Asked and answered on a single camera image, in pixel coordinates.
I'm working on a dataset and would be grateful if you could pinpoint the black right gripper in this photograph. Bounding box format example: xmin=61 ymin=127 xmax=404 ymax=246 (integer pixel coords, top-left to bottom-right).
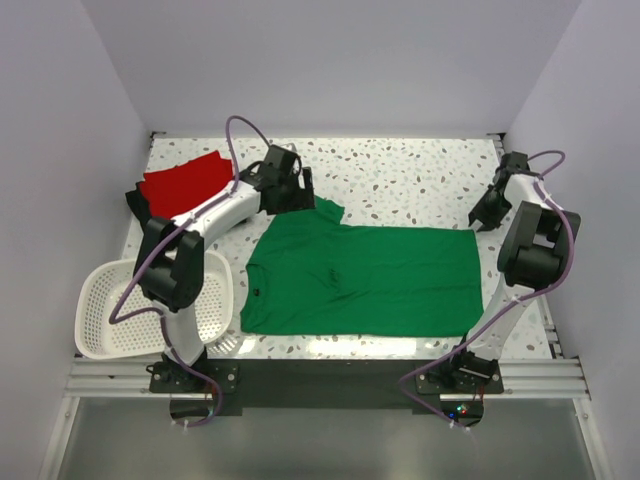
xmin=468 ymin=187 xmax=512 ymax=233

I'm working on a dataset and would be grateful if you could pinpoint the green t shirt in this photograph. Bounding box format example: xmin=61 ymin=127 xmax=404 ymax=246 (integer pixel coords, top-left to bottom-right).
xmin=240 ymin=198 xmax=483 ymax=337

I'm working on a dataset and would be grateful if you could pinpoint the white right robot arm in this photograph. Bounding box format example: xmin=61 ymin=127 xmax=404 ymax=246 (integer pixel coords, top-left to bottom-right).
xmin=439 ymin=152 xmax=581 ymax=393

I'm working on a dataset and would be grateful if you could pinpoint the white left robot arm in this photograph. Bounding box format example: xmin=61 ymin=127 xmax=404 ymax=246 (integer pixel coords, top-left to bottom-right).
xmin=132 ymin=145 xmax=315 ymax=392

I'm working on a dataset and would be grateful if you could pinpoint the folded red t shirt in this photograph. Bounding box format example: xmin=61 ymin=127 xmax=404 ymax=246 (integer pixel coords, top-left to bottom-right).
xmin=139 ymin=151 xmax=234 ymax=219

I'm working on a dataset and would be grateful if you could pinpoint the folded black t shirt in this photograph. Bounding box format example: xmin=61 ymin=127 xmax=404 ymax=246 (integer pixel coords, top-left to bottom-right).
xmin=124 ymin=157 xmax=251 ymax=234

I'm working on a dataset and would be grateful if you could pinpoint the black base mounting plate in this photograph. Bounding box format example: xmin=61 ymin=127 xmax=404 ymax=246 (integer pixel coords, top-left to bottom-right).
xmin=146 ymin=358 xmax=504 ymax=426

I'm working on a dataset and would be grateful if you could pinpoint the white plastic basket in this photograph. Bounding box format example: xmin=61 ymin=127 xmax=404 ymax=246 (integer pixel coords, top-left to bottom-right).
xmin=74 ymin=251 xmax=234 ymax=360

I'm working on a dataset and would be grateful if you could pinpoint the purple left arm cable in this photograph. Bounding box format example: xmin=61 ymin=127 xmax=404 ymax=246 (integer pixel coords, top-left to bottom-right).
xmin=108 ymin=115 xmax=274 ymax=429

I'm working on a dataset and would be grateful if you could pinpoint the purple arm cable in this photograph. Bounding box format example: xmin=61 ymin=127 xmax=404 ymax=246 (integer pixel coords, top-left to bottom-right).
xmin=398 ymin=149 xmax=576 ymax=416
xmin=108 ymin=115 xmax=274 ymax=429

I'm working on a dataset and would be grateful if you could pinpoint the aluminium front rail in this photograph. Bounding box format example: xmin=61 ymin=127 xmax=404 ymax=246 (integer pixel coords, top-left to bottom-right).
xmin=65 ymin=323 xmax=590 ymax=400

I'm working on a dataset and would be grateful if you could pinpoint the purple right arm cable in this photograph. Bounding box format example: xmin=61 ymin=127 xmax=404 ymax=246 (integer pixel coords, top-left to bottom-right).
xmin=398 ymin=149 xmax=576 ymax=416

